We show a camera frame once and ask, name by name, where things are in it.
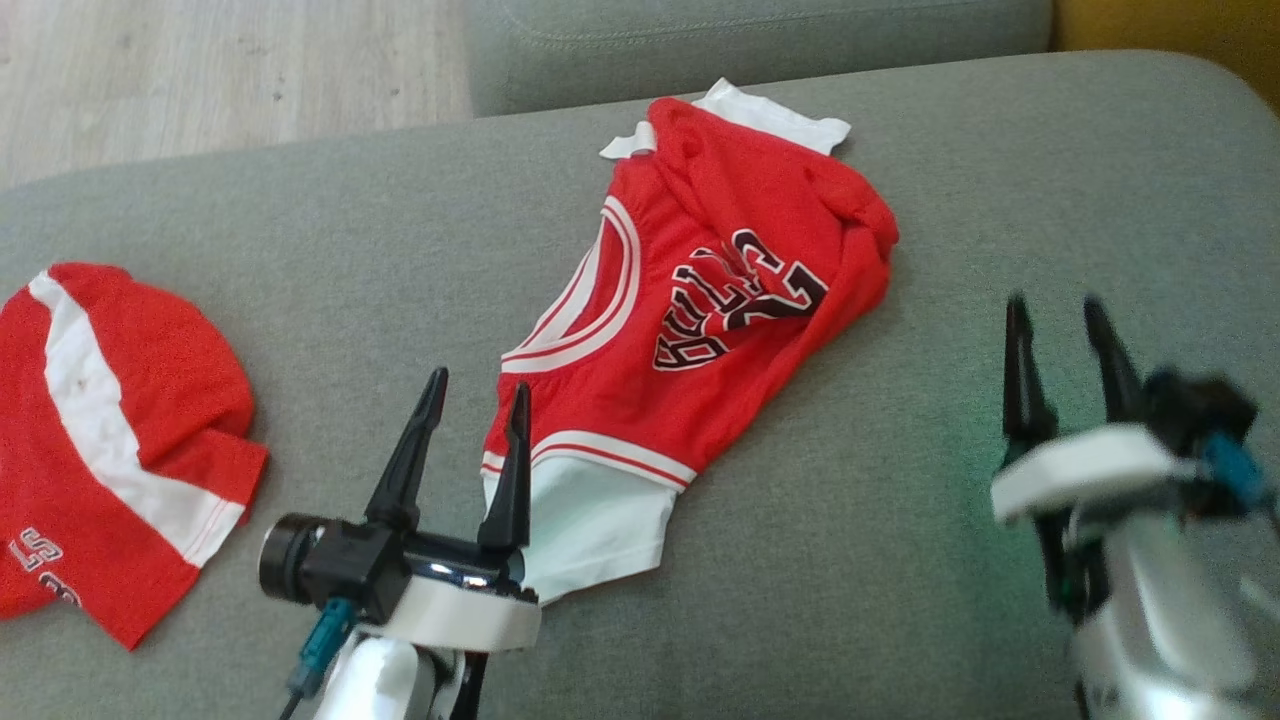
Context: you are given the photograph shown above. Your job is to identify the red shorts white stripe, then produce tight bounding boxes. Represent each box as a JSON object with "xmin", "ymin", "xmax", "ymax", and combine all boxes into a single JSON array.
[{"xmin": 0, "ymin": 262, "xmax": 271, "ymax": 651}]

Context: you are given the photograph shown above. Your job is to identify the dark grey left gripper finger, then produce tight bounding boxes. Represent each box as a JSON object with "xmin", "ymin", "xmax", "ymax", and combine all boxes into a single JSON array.
[
  {"xmin": 365, "ymin": 367, "xmax": 449, "ymax": 533},
  {"xmin": 477, "ymin": 383, "xmax": 533, "ymax": 556}
]

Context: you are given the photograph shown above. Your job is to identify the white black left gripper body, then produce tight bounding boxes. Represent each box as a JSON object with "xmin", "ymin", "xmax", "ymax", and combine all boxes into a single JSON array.
[{"xmin": 365, "ymin": 532, "xmax": 543, "ymax": 653}]

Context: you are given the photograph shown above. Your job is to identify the small grey sofa cushion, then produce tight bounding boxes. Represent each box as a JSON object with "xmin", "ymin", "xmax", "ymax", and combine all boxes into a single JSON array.
[{"xmin": 465, "ymin": 0, "xmax": 1056, "ymax": 118}]

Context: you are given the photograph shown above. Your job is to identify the red Bulls jersey white sleeves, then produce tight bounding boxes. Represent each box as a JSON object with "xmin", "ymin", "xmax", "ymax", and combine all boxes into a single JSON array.
[{"xmin": 480, "ymin": 78, "xmax": 901, "ymax": 606}]

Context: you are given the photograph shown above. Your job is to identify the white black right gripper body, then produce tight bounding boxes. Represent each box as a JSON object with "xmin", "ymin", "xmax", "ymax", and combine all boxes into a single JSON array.
[{"xmin": 990, "ymin": 422, "xmax": 1201, "ymax": 611}]

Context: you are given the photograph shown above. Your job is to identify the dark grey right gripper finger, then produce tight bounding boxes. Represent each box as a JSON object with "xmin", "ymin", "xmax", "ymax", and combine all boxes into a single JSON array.
[
  {"xmin": 1003, "ymin": 293, "xmax": 1059, "ymax": 446},
  {"xmin": 1083, "ymin": 295, "xmax": 1146, "ymax": 426}
]

